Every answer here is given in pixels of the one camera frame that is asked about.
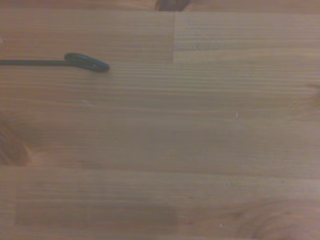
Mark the black wire bowl rack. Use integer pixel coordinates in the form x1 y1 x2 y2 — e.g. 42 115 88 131
0 52 111 74

